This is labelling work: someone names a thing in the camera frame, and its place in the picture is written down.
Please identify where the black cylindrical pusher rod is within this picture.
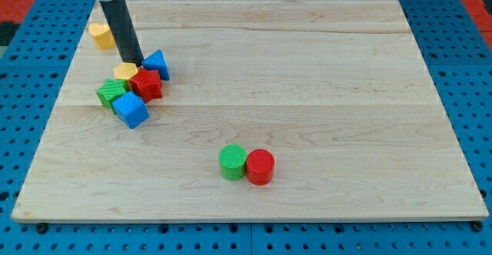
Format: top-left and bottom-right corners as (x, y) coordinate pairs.
(100, 0), (144, 66)

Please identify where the green star block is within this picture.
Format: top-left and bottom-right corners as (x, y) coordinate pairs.
(96, 78), (128, 113)

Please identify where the blue cube block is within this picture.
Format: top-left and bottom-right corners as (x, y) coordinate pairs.
(111, 91), (149, 129)

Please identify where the blue triangle block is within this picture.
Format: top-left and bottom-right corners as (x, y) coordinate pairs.
(142, 50), (171, 81)

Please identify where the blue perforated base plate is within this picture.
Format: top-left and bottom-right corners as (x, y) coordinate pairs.
(1, 0), (491, 254)

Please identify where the red star block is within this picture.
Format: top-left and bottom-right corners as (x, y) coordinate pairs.
(129, 68), (162, 103)

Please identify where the yellow hexagon block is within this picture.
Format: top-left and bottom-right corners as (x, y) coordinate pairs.
(112, 62), (138, 81)

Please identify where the green cylinder block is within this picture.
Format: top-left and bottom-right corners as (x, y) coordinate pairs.
(218, 144), (247, 180)

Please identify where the red cylinder block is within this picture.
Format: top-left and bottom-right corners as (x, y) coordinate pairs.
(246, 149), (275, 186)

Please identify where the yellow heart block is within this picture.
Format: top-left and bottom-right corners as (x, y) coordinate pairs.
(88, 23), (115, 51)

